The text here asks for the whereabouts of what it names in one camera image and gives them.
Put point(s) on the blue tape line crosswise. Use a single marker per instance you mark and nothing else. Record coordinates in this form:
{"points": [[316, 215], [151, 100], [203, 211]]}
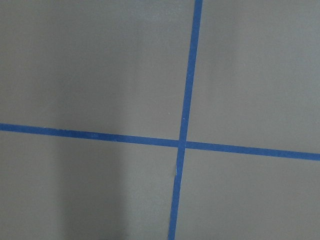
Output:
{"points": [[158, 142]]}

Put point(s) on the blue tape line lengthwise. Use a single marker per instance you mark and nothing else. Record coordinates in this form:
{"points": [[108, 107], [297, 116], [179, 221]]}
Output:
{"points": [[185, 115]]}

